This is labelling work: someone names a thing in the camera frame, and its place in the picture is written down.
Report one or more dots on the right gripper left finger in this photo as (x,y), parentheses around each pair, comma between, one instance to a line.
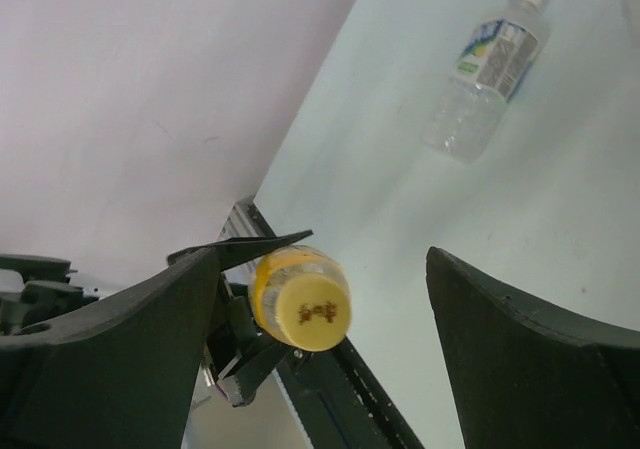
(118,373)

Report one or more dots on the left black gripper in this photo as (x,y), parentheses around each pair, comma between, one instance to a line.
(239,355)

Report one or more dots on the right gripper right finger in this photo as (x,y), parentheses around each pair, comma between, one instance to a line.
(526,373)

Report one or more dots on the yellow honey pomelo bottle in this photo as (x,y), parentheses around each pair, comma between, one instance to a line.
(301,297)

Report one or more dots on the white cap clear bottle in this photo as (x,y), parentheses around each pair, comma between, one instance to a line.
(484,78)

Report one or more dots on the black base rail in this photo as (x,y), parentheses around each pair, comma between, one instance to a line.
(340,403)

